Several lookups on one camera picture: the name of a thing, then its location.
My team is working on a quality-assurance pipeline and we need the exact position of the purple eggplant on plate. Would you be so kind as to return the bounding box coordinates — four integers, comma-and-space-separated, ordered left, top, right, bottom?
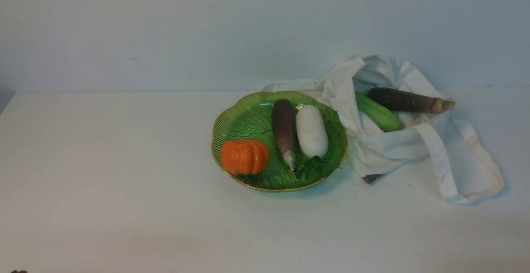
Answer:
271, 99, 297, 173

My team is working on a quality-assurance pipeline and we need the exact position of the dark purple eggplant in bag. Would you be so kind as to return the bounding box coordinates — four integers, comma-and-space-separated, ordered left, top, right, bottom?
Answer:
367, 87, 455, 114

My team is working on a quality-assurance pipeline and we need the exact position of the green cucumber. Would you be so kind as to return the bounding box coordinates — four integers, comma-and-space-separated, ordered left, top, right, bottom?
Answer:
354, 91, 405, 133

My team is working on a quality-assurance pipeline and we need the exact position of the white radish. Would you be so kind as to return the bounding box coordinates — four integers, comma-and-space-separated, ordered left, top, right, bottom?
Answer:
296, 105, 329, 159

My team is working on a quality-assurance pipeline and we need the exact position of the orange toy pumpkin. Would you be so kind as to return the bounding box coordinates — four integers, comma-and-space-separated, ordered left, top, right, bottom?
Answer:
220, 139, 270, 175

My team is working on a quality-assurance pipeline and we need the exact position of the white cloth bag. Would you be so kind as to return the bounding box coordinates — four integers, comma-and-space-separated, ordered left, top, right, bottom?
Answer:
264, 55, 505, 204

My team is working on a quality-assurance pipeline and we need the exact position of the green leaf-shaped plate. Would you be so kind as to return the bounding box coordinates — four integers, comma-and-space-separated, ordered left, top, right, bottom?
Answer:
211, 91, 348, 192

